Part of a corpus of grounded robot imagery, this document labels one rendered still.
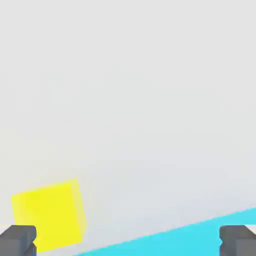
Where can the small yellow cube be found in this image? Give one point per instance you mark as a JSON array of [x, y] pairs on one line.
[[52, 212]]

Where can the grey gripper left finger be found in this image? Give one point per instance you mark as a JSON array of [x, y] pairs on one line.
[[17, 241]]

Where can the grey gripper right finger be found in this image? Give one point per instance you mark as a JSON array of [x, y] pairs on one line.
[[238, 241]]

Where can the large cyan box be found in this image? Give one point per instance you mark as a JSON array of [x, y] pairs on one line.
[[180, 240]]

